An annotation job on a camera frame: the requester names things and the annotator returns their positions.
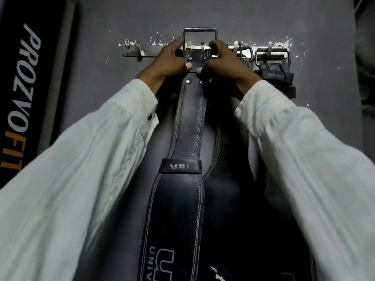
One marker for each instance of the person's right hand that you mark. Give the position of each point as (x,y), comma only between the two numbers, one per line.
(225,67)

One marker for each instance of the person's left hand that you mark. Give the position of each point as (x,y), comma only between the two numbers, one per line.
(170,62)

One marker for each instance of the metal wall hooks rail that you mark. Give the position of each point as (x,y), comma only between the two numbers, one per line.
(131,52)

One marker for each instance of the worn black red-logo belt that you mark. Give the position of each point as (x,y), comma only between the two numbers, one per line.
(228,201)

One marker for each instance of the person's right forearm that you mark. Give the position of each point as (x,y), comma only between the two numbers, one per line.
(316,178)

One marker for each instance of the person's left forearm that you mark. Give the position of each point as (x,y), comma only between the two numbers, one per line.
(73,187)

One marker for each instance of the black lettered machine post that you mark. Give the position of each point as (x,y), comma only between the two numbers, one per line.
(26,84)

